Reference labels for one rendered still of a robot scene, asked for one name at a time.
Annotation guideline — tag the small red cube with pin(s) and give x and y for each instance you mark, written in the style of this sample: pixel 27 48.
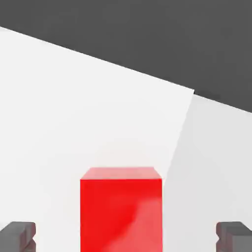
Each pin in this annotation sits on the small red cube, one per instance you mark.
pixel 121 212

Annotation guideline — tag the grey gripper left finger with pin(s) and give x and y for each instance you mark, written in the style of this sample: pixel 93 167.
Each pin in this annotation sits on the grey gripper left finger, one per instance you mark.
pixel 15 237

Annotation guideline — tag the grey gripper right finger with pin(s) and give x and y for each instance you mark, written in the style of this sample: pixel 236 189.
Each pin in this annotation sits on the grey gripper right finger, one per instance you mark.
pixel 236 237

